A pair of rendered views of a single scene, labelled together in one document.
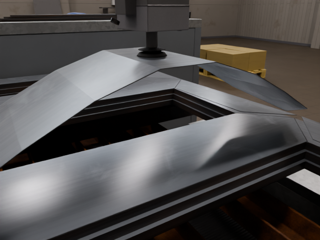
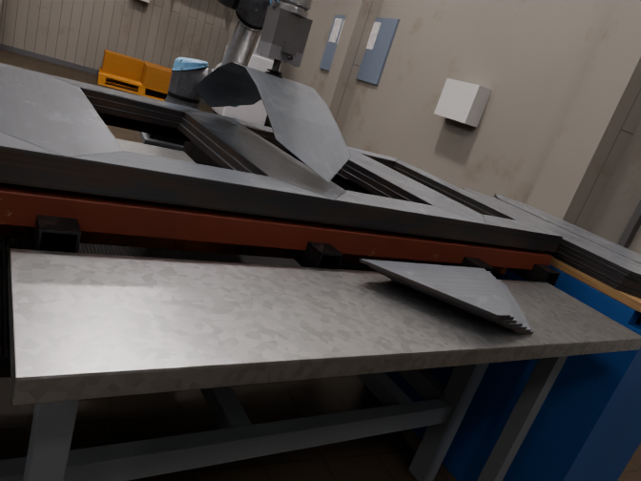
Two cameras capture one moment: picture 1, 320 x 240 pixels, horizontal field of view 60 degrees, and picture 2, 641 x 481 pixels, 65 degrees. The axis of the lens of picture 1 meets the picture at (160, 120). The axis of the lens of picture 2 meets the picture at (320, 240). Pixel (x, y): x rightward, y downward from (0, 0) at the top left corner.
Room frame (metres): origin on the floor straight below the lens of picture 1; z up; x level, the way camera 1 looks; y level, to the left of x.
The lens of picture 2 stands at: (0.29, 1.23, 1.06)
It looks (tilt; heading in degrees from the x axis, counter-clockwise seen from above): 17 degrees down; 265
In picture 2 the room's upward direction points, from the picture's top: 18 degrees clockwise
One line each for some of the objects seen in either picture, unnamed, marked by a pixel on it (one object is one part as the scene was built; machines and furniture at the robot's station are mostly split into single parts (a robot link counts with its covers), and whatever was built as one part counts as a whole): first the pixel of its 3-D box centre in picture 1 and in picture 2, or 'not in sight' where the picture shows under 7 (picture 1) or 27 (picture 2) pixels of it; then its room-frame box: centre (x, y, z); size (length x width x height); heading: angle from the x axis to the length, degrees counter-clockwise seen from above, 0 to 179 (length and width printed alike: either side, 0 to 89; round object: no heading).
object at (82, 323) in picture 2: not in sight; (412, 313); (0.02, 0.44, 0.73); 1.20 x 0.26 x 0.03; 31
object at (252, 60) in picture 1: (223, 61); not in sight; (5.10, -1.15, 0.23); 1.37 x 0.94 x 0.45; 25
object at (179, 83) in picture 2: not in sight; (190, 76); (0.75, -0.69, 0.92); 0.13 x 0.12 x 0.14; 17
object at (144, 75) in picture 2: not in sight; (141, 76); (2.94, -6.94, 0.22); 1.22 x 0.87 x 0.44; 25
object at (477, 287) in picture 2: not in sight; (475, 297); (-0.10, 0.36, 0.77); 0.45 x 0.20 x 0.04; 31
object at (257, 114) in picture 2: not in sight; (248, 73); (1.37, -6.88, 0.76); 0.77 x 0.68 x 1.52; 115
